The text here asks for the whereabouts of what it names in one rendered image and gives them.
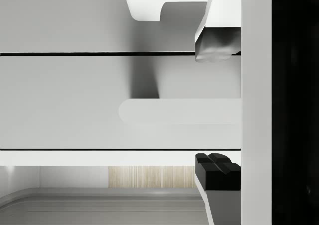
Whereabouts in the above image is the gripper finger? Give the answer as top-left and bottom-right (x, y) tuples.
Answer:
(195, 152), (242, 191)
(194, 26), (242, 63)

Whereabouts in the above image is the white cabinet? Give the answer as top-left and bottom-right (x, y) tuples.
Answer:
(0, 0), (242, 167)

